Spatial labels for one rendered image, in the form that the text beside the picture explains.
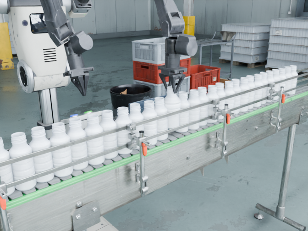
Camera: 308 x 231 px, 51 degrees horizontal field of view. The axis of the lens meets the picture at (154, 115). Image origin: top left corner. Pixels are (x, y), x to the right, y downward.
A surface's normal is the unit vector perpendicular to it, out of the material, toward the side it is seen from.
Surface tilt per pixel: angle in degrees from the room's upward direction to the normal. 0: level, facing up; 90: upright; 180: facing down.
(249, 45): 90
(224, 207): 0
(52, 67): 90
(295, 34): 89
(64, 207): 90
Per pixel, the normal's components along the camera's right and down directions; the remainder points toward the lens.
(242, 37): -0.78, 0.20
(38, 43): 0.65, 0.25
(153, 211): 0.00, -0.95
